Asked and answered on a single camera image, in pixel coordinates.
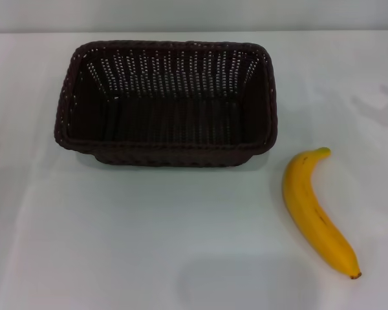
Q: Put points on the dark brown woven basket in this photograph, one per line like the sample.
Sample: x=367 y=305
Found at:
x=168 y=122

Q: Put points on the yellow banana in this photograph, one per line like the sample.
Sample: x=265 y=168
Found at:
x=307 y=206

